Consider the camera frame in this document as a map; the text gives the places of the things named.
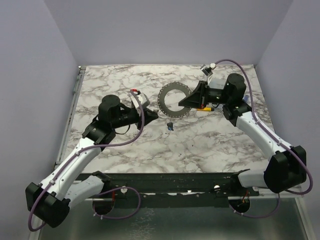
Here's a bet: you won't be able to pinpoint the perforated metal ring disc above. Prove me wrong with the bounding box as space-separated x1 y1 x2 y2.
157 81 191 119

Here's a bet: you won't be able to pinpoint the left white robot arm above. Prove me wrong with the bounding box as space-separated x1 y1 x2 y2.
25 89 159 232

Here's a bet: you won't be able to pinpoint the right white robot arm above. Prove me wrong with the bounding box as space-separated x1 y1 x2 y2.
178 73 307 196

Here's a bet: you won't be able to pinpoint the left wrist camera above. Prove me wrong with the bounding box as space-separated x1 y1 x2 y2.
130 88 150 110

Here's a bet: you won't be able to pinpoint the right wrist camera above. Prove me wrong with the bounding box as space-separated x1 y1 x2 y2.
200 63 217 82

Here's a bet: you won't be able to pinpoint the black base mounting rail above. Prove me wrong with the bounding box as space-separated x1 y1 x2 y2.
92 172 259 209

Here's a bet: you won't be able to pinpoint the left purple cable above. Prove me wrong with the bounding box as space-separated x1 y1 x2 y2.
27 89 146 232

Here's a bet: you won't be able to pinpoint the clear plastic organizer box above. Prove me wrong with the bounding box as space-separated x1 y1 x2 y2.
208 77 226 89

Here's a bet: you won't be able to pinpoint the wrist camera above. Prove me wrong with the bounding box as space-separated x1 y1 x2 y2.
130 88 150 110
200 63 217 82

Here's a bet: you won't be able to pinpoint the keys with blue tag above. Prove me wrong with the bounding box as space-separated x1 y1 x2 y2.
166 122 174 131

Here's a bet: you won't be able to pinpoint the aluminium frame rail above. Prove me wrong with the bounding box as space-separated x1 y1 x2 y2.
25 66 87 232

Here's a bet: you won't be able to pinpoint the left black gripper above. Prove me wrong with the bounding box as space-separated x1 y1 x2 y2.
112 107 159 131

